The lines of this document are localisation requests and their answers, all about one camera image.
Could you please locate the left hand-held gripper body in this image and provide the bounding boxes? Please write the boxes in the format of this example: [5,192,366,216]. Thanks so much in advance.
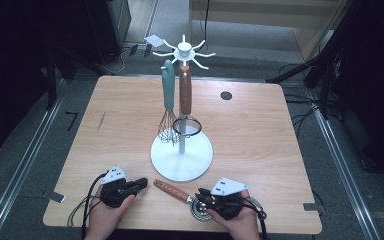
[99,165,136,208]

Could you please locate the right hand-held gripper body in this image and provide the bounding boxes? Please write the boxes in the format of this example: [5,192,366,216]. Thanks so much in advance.
[210,177,249,221]

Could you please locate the metal ladle with wooden handle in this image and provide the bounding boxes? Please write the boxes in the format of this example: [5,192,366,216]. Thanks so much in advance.
[153,179,214,222]

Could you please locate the white utensil stand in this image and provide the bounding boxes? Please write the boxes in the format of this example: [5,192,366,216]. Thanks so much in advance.
[150,34,217,183]

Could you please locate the whisk with teal handle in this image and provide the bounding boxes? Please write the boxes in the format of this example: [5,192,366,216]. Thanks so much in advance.
[157,59,181,146]

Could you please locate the mesh strainer with wooden handle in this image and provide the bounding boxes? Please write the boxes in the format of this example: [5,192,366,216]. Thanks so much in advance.
[172,65,203,138]

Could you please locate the person's right hand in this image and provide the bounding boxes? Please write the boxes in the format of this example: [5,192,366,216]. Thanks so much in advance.
[208,190,260,240]

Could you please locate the person's left hand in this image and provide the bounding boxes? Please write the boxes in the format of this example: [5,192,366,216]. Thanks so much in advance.
[86,186,136,239]

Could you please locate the black wristwatch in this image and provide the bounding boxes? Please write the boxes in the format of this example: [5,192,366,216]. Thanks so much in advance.
[246,196,268,221]

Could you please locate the grey tape piece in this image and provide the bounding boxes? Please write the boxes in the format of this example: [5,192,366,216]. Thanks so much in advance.
[48,190,67,204]

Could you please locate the white paper sheet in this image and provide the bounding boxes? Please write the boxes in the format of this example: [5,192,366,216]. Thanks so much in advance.
[144,34,166,48]

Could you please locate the black metal stand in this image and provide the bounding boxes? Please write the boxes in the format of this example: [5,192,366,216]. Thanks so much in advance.
[265,54,319,84]

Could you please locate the black cabinet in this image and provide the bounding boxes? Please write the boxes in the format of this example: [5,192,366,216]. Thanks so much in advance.
[86,0,132,65]

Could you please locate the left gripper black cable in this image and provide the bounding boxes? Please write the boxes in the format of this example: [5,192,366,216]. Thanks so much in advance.
[67,172,109,240]

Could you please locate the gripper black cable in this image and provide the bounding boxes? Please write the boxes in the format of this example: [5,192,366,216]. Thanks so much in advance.
[67,172,109,240]
[259,215,270,240]

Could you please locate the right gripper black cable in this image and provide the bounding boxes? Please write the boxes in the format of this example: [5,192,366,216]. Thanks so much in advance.
[259,215,270,240]

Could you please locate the aluminium floor rail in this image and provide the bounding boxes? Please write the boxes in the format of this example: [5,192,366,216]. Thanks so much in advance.
[308,89,381,240]
[0,96,64,240]

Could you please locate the black floor cables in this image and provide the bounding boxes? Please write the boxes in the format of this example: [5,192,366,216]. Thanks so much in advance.
[282,93,323,136]

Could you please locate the black hanging cable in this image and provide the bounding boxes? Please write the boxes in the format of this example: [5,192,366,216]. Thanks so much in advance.
[203,0,211,43]

